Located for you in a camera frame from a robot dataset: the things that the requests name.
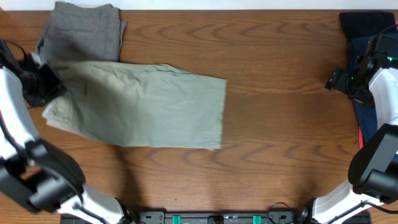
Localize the khaki green shorts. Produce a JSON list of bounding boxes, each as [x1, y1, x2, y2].
[[43, 61, 227, 150]]

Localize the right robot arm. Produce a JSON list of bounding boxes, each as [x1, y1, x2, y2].
[[294, 50, 397, 223]]

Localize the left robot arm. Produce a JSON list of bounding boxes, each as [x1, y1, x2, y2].
[[1, 40, 135, 223]]

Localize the navy blue folded garment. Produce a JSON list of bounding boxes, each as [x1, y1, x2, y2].
[[348, 37, 377, 145]]

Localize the red folded garment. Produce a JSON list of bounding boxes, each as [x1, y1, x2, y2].
[[358, 127, 364, 149]]

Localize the black folded garment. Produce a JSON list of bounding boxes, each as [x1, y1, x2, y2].
[[339, 11, 397, 40]]

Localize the folded grey shorts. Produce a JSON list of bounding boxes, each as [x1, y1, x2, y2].
[[35, 1, 127, 62]]

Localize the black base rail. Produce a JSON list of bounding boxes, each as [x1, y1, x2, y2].
[[139, 211, 295, 224]]

